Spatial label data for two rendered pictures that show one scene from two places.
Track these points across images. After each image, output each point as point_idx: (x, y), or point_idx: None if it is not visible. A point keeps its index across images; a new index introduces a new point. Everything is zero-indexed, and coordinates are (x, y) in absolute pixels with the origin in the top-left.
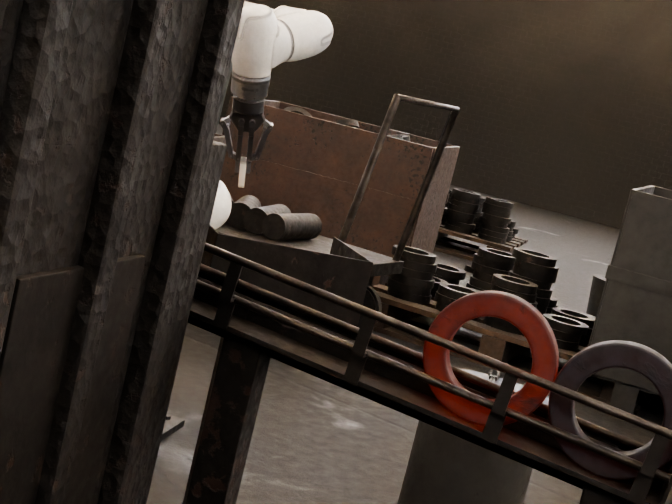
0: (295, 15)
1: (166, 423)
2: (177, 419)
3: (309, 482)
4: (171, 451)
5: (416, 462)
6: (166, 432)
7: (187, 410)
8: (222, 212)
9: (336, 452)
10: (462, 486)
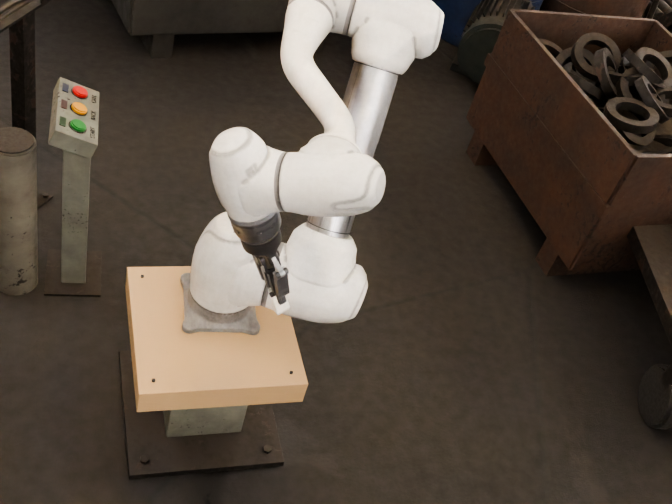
0: (309, 158)
1: (254, 456)
2: (276, 457)
3: None
4: (206, 489)
5: None
6: (233, 467)
7: (330, 448)
8: (326, 313)
9: None
10: None
